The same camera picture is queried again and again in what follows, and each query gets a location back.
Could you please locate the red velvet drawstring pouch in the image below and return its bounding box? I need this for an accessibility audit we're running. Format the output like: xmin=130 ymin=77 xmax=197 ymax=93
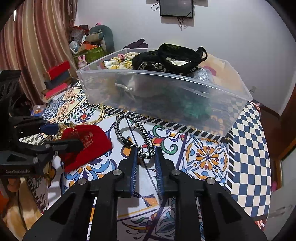
xmin=60 ymin=125 xmax=112 ymax=172

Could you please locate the black white braided rope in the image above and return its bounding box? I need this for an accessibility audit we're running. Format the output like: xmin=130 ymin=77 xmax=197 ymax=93
xmin=114 ymin=112 xmax=156 ymax=160

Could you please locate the black and white pouch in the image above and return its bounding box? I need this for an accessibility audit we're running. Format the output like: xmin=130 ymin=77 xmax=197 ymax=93
xmin=132 ymin=43 xmax=208 ymax=76

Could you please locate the person's left hand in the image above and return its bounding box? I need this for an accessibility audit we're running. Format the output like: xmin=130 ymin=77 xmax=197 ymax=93
xmin=7 ymin=178 xmax=21 ymax=193

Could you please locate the patterned colourful bed sheet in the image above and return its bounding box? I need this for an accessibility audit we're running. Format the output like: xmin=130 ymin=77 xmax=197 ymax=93
xmin=24 ymin=84 xmax=271 ymax=240

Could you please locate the stack of red books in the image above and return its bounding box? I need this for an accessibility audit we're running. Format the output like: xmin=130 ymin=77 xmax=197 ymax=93
xmin=42 ymin=61 xmax=73 ymax=103

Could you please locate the pink rabbit figurine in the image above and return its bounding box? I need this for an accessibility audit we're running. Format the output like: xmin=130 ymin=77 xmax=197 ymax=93
xmin=78 ymin=55 xmax=88 ymax=69

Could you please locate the green cardboard box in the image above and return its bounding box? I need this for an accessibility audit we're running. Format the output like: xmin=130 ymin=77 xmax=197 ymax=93
xmin=73 ymin=46 xmax=107 ymax=66

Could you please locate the grey plush shark toy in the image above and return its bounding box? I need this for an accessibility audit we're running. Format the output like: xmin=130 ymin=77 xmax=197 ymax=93
xmin=86 ymin=25 xmax=114 ymax=54

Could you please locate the dark purple clothing pile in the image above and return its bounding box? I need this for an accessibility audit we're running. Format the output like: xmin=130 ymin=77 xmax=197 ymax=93
xmin=125 ymin=39 xmax=149 ymax=49

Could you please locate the clear plastic storage bin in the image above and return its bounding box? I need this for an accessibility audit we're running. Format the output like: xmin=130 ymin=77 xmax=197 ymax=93
xmin=77 ymin=48 xmax=252 ymax=137

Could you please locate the small wall monitor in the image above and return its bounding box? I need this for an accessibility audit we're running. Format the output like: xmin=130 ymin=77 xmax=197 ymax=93
xmin=159 ymin=0 xmax=194 ymax=19

